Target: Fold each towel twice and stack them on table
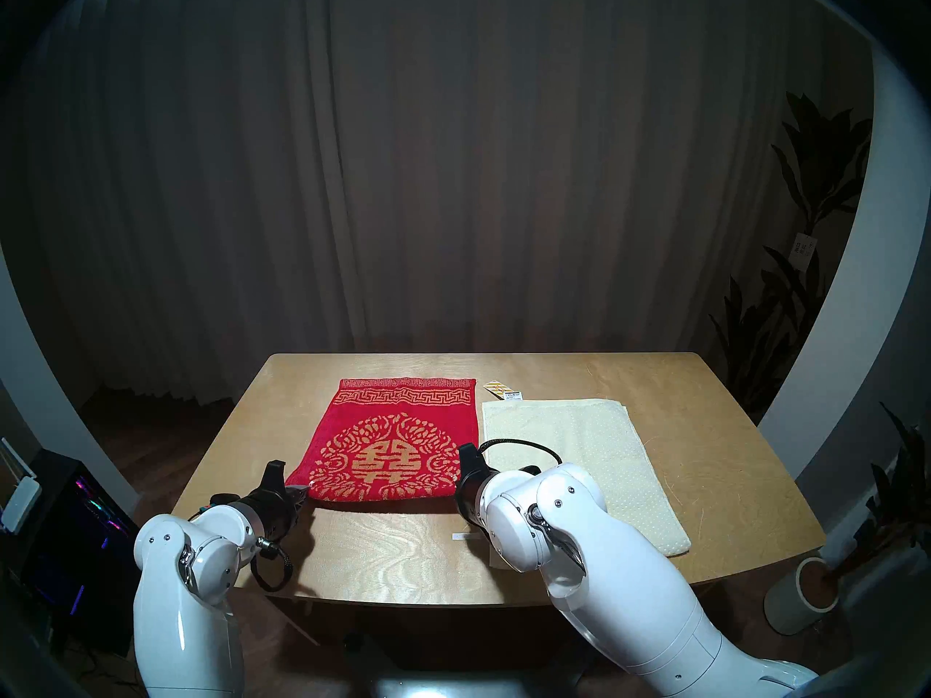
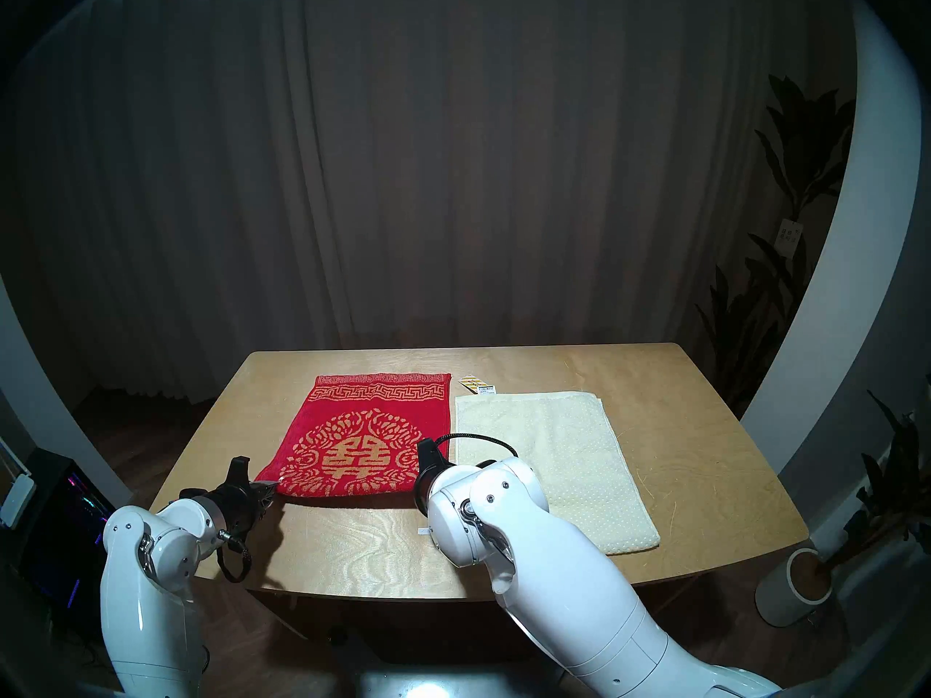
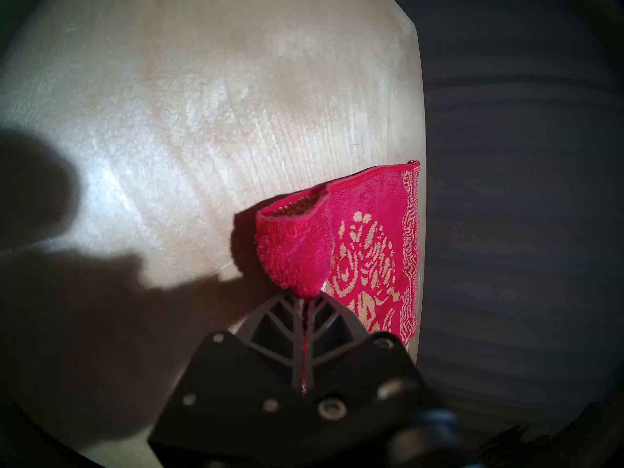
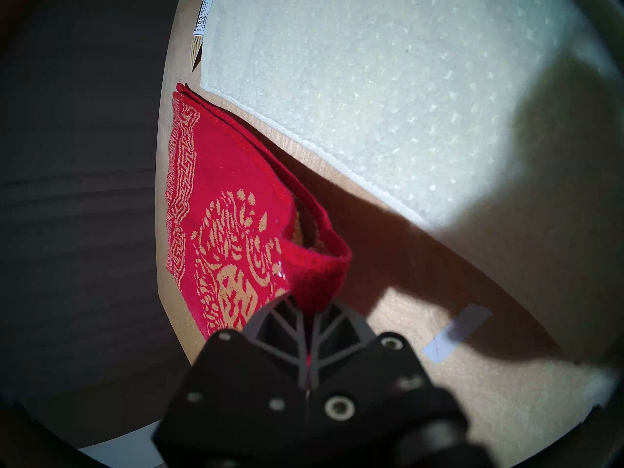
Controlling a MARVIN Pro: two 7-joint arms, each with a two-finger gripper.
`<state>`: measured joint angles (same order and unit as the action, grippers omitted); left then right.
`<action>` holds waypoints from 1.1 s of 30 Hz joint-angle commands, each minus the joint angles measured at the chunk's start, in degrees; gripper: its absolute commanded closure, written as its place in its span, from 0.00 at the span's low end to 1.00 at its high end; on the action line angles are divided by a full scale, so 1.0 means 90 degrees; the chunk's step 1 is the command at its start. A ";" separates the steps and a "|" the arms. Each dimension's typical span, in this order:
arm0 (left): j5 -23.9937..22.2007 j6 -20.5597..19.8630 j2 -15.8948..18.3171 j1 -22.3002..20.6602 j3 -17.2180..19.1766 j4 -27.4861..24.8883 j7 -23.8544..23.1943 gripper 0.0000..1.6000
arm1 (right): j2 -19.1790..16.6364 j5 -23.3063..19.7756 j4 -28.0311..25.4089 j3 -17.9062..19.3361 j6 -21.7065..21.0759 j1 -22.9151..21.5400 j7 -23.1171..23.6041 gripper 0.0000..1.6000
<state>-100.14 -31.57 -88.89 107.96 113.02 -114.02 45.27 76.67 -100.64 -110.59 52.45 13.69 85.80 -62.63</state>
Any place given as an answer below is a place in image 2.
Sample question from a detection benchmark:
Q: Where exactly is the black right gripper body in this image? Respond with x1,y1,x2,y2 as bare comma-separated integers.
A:
413,465,443,517

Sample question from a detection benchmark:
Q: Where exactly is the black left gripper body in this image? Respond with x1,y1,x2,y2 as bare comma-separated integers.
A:
180,482,260,542

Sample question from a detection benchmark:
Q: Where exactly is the red towel with gold pattern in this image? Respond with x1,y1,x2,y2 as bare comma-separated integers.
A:
255,373,453,499

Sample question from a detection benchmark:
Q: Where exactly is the cream dotted towel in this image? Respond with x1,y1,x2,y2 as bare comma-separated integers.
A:
454,391,661,556

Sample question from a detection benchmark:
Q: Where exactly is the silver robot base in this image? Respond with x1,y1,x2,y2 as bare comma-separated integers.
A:
349,660,570,698

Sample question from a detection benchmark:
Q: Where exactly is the wooden table underframe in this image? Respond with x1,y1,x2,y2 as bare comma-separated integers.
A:
249,591,324,643

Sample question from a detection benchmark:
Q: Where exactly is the black computer tower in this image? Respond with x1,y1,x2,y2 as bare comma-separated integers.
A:
18,448,123,619

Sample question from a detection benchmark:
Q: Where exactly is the brown pleated curtain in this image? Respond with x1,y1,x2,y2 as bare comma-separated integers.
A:
0,0,859,408

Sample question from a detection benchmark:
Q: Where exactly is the white cylindrical plant pot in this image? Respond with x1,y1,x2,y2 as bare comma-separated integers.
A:
755,547,834,627

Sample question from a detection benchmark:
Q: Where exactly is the small dark leafy plant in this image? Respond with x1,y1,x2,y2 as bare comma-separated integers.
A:
829,391,931,568

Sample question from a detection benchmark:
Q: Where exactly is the tall dark leafy plant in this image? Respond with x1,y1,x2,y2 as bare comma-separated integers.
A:
695,75,858,415

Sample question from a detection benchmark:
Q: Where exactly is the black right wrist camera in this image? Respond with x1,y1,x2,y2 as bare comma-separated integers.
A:
417,438,455,473

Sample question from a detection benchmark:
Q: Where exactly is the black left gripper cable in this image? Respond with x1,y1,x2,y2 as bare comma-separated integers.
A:
217,533,252,585

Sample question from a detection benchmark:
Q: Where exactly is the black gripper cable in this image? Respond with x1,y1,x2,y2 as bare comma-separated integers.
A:
435,433,519,466
217,533,252,585

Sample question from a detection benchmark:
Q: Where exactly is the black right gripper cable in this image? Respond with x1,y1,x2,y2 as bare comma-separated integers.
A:
435,433,519,466

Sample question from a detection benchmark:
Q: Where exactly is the white wall device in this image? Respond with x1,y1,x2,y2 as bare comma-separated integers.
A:
0,436,36,529

